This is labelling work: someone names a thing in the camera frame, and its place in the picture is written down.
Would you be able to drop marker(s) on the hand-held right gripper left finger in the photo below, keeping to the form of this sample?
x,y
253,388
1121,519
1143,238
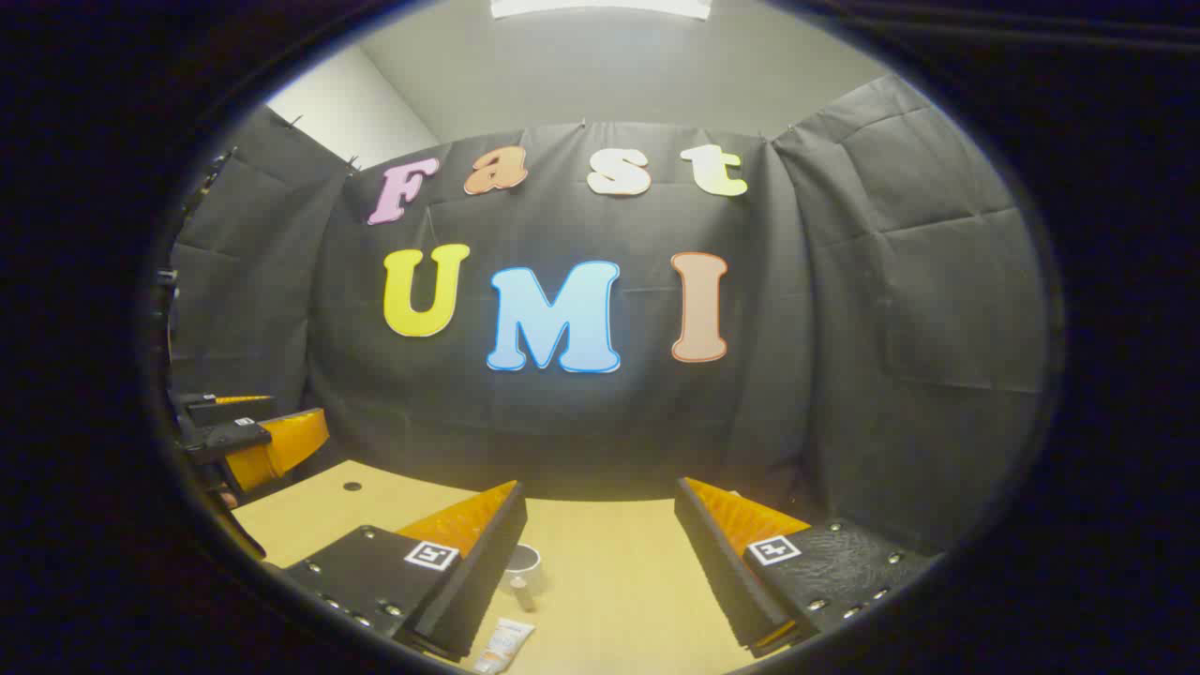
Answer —
x,y
478,581

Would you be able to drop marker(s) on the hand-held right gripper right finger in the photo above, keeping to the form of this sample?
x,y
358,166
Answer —
x,y
722,581

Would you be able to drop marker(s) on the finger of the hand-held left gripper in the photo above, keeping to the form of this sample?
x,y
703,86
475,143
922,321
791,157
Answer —
x,y
211,411
225,439

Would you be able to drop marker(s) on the white toothpaste tube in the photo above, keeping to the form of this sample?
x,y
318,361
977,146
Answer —
x,y
506,642

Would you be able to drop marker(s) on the wooden desktop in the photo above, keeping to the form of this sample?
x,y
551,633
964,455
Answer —
x,y
609,581

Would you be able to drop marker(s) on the black backdrop cloth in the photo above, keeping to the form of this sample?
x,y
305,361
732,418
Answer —
x,y
600,412

